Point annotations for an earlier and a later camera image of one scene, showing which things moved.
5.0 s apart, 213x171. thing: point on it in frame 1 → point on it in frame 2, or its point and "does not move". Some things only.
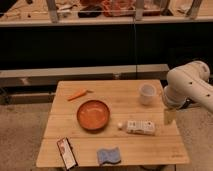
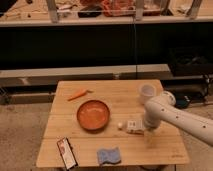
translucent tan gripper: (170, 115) → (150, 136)
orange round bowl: (93, 115) does not move
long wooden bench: (48, 78) does not move
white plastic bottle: (146, 127) does not move
